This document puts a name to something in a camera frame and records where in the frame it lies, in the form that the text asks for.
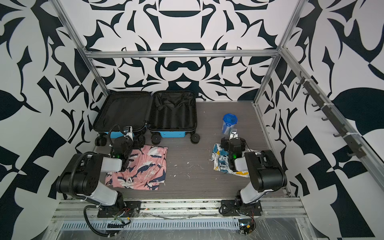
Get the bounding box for white blue yellow patterned shirt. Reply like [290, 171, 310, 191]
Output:
[211, 143, 250, 178]

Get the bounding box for clear cup with blue lid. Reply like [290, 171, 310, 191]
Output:
[222, 114, 238, 135]

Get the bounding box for pink patterned shirt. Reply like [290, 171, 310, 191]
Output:
[105, 145, 168, 191]

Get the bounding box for blue hard-shell suitcase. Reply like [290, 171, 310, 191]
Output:
[93, 90, 200, 147]

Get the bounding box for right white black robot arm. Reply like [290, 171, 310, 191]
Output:
[220, 137, 288, 207]

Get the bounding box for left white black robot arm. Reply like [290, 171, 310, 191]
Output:
[56, 124, 134, 238]

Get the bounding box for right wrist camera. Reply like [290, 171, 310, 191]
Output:
[230, 129, 238, 139]

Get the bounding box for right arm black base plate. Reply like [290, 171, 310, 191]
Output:
[219, 200, 263, 217]

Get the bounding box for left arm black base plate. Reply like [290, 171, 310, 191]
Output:
[97, 201, 142, 218]

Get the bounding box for white slotted cable duct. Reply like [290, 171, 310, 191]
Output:
[59, 218, 241, 231]

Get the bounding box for black wall hook rack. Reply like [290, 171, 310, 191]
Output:
[297, 72, 367, 159]

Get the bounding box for aluminium frame rails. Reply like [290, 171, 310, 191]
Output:
[51, 1, 384, 188]

